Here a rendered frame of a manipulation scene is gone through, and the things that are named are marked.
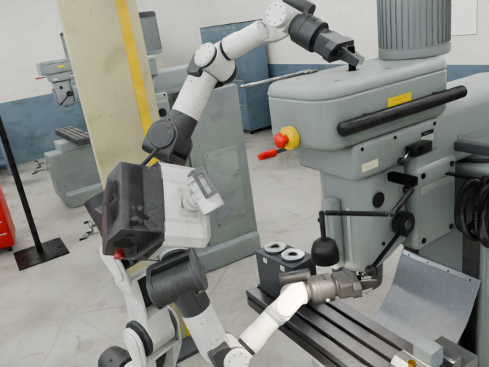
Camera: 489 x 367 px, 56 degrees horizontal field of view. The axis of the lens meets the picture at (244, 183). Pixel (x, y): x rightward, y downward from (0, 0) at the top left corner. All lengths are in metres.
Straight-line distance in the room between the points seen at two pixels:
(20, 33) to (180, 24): 3.27
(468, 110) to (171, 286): 1.00
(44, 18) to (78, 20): 7.39
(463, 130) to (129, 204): 1.00
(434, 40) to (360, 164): 0.42
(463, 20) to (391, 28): 4.75
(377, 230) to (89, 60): 1.90
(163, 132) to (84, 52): 1.40
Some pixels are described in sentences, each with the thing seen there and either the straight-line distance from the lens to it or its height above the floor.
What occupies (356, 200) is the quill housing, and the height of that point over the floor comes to 1.56.
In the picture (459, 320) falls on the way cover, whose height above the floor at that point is 1.01.
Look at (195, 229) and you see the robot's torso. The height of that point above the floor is 1.52.
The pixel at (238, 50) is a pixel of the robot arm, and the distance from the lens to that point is 1.44.
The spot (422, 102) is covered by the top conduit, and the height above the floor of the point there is 1.80.
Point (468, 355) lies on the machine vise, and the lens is 1.58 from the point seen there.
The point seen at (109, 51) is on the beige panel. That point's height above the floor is 1.99.
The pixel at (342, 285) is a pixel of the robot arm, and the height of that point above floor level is 1.26.
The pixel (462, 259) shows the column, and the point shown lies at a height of 1.20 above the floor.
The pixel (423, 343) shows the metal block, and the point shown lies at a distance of 1.48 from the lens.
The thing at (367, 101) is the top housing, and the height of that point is 1.83.
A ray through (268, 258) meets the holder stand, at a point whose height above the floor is 1.17.
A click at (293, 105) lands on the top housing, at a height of 1.84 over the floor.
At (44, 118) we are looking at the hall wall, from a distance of 10.09.
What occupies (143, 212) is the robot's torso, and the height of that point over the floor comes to 1.61.
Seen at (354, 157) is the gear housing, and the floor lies 1.70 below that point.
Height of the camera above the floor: 2.06
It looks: 19 degrees down
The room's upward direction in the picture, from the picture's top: 8 degrees counter-clockwise
